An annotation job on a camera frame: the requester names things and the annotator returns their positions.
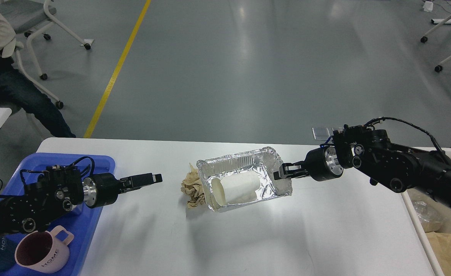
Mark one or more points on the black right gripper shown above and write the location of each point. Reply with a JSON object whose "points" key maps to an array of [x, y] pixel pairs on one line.
{"points": [[321, 164]]}

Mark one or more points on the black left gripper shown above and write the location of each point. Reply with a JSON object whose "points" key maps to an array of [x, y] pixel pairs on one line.
{"points": [[103, 189]]}

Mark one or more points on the white paper cup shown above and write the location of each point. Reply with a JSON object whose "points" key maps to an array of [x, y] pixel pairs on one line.
{"points": [[236, 188]]}

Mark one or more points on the aluminium foil tray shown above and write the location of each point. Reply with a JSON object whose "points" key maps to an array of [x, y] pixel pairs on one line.
{"points": [[264, 162]]}

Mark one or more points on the brown paper napkin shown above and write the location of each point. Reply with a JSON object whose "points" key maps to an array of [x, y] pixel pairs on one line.
{"points": [[192, 186]]}

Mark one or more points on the pink HOME mug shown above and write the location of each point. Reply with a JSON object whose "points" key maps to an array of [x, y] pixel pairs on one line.
{"points": [[44, 251]]}

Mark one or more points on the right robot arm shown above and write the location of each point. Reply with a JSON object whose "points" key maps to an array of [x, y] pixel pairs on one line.
{"points": [[370, 150]]}

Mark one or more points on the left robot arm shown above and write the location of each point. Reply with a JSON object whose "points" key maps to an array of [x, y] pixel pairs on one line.
{"points": [[59, 190]]}

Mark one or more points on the left floor socket plate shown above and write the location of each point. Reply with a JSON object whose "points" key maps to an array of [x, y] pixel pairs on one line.
{"points": [[321, 133]]}

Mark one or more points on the blue plastic tray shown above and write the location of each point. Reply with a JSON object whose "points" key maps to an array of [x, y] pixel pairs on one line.
{"points": [[82, 221]]}

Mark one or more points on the clear plastic wrap in bin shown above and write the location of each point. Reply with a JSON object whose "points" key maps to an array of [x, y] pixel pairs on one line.
{"points": [[430, 219]]}

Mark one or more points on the person in dark jeans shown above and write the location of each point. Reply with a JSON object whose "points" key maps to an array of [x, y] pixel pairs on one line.
{"points": [[17, 89]]}

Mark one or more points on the beige plastic bin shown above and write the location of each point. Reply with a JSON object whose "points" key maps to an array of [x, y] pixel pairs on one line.
{"points": [[414, 195]]}

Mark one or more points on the brown paper in bin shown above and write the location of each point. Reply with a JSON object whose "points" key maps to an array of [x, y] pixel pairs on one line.
{"points": [[441, 245]]}

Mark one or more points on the grey office chair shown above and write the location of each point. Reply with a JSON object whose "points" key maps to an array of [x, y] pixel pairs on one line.
{"points": [[33, 19]]}

